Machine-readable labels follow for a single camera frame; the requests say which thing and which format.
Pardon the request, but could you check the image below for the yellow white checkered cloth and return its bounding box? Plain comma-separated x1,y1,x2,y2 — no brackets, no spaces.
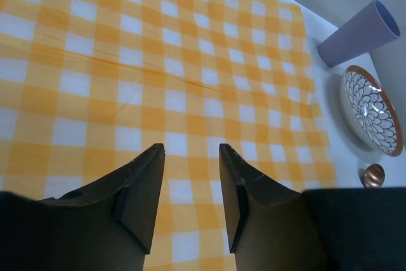
1,0,336,270

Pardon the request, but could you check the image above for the copper long-handled spoon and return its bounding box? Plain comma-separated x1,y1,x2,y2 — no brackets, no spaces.
362,163,385,188

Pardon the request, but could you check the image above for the patterned ceramic plate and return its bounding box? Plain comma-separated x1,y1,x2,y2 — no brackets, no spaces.
339,65,403,157

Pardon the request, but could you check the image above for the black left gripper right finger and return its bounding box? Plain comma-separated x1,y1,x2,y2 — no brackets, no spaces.
219,143,328,270

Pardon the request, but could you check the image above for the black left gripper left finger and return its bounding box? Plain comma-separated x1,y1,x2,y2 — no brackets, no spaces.
1,143,165,270

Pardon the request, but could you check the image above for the lavender plastic cup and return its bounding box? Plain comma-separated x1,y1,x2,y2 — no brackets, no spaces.
318,0,401,67

